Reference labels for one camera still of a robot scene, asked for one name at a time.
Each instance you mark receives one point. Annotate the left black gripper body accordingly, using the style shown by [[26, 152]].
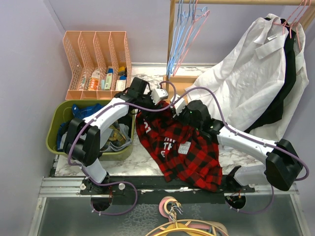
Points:
[[146, 102]]

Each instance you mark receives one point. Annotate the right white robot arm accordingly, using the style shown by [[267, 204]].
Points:
[[279, 167]]

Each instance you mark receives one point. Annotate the pink wire hanger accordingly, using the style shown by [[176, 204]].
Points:
[[201, 16]]

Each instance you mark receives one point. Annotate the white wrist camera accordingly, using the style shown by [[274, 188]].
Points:
[[178, 105], [158, 94]]

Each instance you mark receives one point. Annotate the pile of coloured hangers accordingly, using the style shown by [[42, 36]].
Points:
[[169, 208]]

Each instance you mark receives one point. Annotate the red black plaid shirt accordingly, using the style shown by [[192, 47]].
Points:
[[180, 151]]

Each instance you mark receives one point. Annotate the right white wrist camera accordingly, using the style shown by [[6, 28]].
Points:
[[178, 105]]

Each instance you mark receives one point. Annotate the white hanging shirt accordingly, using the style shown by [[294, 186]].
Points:
[[242, 86]]

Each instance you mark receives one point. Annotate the wooden clothes rack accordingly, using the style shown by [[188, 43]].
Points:
[[180, 83]]

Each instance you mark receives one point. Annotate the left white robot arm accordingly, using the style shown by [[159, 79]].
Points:
[[86, 136]]

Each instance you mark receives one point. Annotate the yellow plaid cloth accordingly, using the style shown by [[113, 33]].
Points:
[[116, 138]]

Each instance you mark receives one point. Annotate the black hanging garment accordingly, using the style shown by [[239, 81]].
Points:
[[275, 110]]

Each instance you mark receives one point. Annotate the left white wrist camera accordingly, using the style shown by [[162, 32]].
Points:
[[158, 94]]

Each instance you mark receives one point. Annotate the pink mesh file organizer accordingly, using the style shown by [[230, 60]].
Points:
[[96, 59]]

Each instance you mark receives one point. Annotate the pink hanger holding shirts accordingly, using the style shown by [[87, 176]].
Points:
[[303, 15]]

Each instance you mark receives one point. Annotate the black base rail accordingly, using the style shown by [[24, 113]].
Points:
[[151, 189]]

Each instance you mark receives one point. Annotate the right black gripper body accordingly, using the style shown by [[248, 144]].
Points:
[[184, 118]]

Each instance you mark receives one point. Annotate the blue cloth in bin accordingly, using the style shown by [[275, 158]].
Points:
[[77, 113]]

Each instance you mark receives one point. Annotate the olive green laundry bin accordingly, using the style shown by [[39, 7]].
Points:
[[63, 113]]

